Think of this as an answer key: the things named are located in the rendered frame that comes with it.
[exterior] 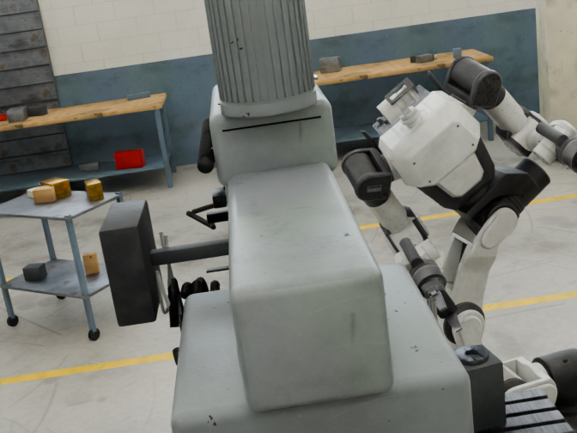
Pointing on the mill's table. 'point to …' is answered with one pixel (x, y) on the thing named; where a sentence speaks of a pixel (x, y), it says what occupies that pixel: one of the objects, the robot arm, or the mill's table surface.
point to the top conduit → (205, 164)
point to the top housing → (272, 139)
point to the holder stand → (484, 386)
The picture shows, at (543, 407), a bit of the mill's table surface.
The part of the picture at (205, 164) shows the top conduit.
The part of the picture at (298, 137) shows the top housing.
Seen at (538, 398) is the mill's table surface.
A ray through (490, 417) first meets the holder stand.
